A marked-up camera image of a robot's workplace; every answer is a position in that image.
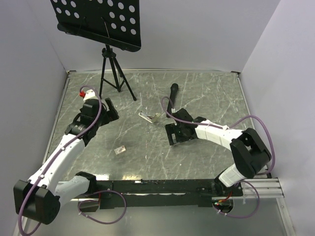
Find small cardboard piece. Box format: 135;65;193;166
114;146;126;155

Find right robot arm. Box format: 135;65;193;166
165;109;272;196

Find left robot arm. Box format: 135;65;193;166
13;97;119;225

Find black microphone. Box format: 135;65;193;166
167;83;179;113

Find black perforated music stand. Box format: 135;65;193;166
51;0;141;92

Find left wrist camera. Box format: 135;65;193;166
79;89;97;101

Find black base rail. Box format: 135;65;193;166
81;179;243;209

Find aluminium frame rail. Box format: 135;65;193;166
70;178;284;201

